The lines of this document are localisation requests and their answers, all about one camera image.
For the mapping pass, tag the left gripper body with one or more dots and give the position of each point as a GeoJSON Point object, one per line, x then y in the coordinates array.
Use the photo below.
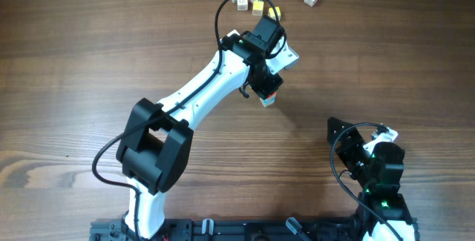
{"type": "Point", "coordinates": [267, 84]}

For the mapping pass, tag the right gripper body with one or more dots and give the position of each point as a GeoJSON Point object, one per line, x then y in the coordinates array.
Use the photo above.
{"type": "Point", "coordinates": [353, 154]}

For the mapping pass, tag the white block blue base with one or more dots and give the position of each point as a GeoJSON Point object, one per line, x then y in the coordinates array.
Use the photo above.
{"type": "Point", "coordinates": [267, 102]}

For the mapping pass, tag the red letter I block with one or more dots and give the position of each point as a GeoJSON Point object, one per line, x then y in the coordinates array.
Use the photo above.
{"type": "Point", "coordinates": [271, 96]}

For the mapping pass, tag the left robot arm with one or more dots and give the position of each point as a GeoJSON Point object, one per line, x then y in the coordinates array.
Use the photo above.
{"type": "Point", "coordinates": [155, 148]}

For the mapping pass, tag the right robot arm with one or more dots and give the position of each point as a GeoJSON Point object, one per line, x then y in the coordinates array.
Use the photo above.
{"type": "Point", "coordinates": [379, 199]}

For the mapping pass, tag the white plain wooden block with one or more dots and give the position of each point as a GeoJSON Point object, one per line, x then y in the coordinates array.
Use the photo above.
{"type": "Point", "coordinates": [232, 33]}

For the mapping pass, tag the yellow block lower right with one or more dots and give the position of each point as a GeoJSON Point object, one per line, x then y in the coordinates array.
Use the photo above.
{"type": "Point", "coordinates": [274, 13]}

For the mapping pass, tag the yellow block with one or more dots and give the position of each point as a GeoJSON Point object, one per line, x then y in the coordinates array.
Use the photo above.
{"type": "Point", "coordinates": [257, 8]}
{"type": "Point", "coordinates": [274, 13]}

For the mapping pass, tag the yellow block middle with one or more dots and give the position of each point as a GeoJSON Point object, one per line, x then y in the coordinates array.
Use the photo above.
{"type": "Point", "coordinates": [257, 8]}

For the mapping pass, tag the white block brown drawing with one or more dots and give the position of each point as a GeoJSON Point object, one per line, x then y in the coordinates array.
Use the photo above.
{"type": "Point", "coordinates": [242, 5]}

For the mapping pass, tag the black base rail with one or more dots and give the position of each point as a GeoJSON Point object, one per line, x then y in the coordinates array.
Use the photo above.
{"type": "Point", "coordinates": [208, 229]}

